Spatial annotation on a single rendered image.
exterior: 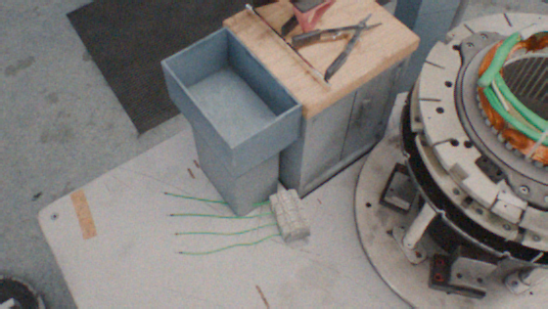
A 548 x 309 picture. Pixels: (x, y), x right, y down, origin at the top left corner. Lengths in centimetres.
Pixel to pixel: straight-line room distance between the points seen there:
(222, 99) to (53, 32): 167
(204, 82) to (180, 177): 22
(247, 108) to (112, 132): 126
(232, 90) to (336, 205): 28
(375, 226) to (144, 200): 39
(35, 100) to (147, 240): 134
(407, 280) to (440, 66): 34
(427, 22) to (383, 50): 19
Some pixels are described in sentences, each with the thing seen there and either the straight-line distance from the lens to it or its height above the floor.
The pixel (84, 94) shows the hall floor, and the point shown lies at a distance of 211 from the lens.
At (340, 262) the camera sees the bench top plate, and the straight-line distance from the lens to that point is 88.
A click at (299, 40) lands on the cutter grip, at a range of 70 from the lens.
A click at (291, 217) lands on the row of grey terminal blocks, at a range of 86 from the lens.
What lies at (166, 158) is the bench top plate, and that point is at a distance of 96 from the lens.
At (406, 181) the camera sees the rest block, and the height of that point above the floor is 84.
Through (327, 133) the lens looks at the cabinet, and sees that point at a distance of 79.
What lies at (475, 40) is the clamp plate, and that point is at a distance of 73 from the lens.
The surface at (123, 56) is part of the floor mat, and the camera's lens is 217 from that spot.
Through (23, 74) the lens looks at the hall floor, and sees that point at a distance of 227.
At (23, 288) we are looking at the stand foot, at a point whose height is 2.
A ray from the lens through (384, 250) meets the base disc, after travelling 88.
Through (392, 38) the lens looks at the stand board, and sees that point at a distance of 75.
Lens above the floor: 161
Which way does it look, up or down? 56 degrees down
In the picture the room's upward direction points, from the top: 5 degrees counter-clockwise
